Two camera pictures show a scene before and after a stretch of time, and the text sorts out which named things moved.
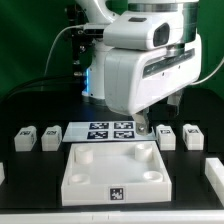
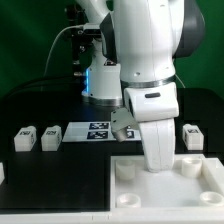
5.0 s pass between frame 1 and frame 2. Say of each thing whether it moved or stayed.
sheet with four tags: stayed
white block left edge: stayed
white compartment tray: moved
